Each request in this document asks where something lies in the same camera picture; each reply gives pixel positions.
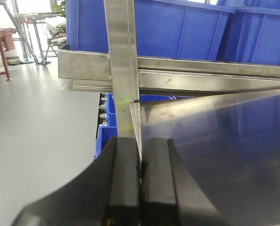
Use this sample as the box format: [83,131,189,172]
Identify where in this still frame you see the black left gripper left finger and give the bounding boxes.
[12,137,139,226]

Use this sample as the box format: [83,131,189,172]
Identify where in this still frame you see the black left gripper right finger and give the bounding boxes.
[141,137,230,226]

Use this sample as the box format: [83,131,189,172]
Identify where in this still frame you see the blue bin lower shelf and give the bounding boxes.
[94,93,188,160]

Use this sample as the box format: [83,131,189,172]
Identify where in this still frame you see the stainless steel shelf rack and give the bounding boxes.
[58,0,280,161]

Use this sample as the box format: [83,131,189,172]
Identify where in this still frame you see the large blue bin upper left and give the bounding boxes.
[66,0,235,61]

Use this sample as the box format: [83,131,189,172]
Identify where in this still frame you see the large blue bin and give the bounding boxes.
[217,0,280,65]
[66,0,235,61]

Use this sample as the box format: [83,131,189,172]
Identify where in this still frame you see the large blue bin upper right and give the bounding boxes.
[217,0,280,65]

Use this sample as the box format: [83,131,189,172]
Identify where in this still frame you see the red metal roller stand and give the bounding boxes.
[0,28,16,81]

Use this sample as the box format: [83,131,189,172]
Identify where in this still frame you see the wire basket cart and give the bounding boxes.
[43,16,67,60]

